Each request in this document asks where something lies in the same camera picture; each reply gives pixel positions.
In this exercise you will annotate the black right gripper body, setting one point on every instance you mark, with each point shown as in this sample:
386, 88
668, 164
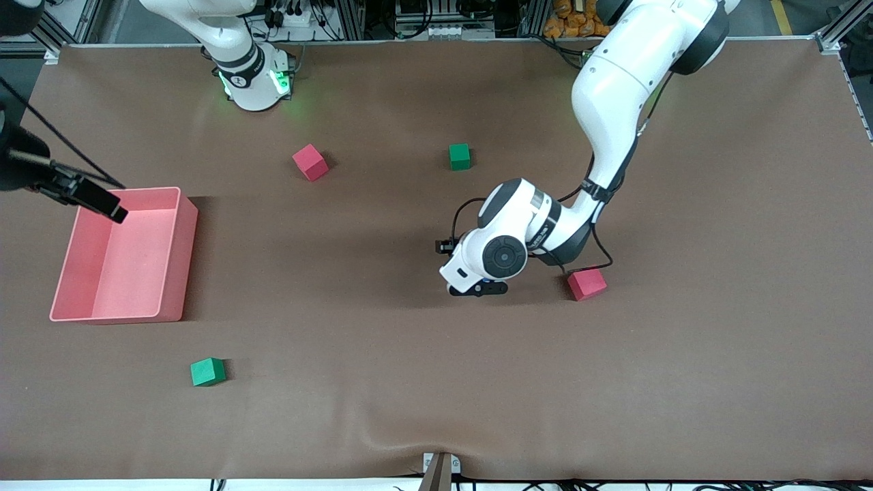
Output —
19, 164

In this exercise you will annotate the white power strip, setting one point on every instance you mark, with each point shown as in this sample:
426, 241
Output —
293, 17

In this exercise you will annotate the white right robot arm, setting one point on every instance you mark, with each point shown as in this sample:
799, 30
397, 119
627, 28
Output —
232, 41

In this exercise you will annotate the metal table edge bracket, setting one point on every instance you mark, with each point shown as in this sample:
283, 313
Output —
455, 464

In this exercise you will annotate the aluminium frame profile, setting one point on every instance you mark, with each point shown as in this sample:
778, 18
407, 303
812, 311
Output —
68, 27
835, 34

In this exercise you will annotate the brown table cover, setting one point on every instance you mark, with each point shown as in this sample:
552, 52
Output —
436, 375

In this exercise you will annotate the green foam cube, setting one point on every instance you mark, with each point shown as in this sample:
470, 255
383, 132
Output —
460, 157
206, 372

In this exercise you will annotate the pink foam cube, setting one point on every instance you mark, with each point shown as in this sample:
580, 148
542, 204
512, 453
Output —
310, 162
588, 286

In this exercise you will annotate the pink plastic bin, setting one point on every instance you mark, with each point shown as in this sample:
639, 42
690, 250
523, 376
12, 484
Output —
116, 293

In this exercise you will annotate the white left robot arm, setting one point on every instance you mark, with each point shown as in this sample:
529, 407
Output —
614, 88

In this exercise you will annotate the white terminal block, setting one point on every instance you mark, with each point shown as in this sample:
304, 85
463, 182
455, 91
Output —
450, 31

